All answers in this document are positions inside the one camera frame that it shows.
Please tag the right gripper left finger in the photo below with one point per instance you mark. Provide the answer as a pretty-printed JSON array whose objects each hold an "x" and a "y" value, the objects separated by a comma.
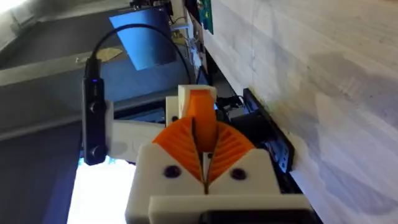
[{"x": 161, "y": 174}]

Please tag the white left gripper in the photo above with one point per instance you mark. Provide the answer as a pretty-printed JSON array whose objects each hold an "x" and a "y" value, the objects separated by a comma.
[{"x": 130, "y": 137}]

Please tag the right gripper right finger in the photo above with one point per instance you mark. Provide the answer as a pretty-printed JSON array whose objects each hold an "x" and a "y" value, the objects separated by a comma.
[{"x": 242, "y": 174}]

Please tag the blue screen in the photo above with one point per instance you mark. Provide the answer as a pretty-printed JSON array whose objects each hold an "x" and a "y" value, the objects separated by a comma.
[{"x": 146, "y": 37}]

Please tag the green circuit board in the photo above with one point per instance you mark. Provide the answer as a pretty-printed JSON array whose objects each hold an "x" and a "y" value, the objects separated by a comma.
[{"x": 206, "y": 15}]

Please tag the black rail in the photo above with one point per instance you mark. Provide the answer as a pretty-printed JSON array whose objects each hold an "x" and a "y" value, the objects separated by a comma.
[{"x": 267, "y": 130}]

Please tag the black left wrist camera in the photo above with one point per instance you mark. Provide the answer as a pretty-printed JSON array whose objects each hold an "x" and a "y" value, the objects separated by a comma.
[{"x": 93, "y": 118}]

